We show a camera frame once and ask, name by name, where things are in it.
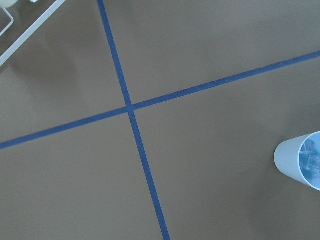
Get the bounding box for light blue plastic cup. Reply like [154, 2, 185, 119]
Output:
[274, 131, 320, 191]

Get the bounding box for white cup rack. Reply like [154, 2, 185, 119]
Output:
[0, 0, 65, 65]

